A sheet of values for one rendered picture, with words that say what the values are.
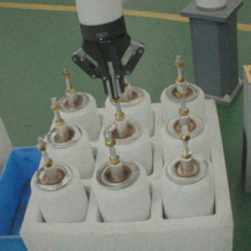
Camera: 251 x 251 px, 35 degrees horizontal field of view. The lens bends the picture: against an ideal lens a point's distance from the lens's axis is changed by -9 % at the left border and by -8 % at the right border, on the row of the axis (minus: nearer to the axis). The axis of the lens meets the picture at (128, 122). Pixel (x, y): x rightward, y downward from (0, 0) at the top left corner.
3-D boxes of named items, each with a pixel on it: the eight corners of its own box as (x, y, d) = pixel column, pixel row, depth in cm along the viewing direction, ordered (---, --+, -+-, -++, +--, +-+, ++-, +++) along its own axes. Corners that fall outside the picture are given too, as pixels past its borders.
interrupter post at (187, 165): (177, 172, 71) (176, 157, 69) (185, 163, 72) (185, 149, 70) (188, 176, 69) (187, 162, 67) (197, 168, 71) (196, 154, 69)
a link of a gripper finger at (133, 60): (139, 47, 69) (119, 71, 72) (148, 52, 70) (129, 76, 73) (140, 40, 71) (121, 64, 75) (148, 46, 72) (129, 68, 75)
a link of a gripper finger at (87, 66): (76, 48, 73) (102, 66, 75) (70, 55, 74) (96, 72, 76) (74, 55, 71) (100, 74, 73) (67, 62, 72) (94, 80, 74)
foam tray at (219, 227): (71, 165, 115) (55, 112, 104) (216, 155, 109) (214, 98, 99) (44, 286, 83) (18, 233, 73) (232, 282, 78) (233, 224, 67)
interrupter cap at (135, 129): (97, 144, 80) (97, 140, 80) (111, 119, 86) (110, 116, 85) (136, 148, 78) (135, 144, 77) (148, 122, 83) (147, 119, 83)
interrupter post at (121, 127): (115, 136, 81) (112, 122, 79) (119, 128, 83) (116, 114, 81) (127, 137, 81) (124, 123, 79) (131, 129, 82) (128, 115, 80)
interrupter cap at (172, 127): (211, 123, 80) (211, 120, 80) (190, 145, 76) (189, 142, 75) (180, 112, 85) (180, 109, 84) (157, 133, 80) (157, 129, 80)
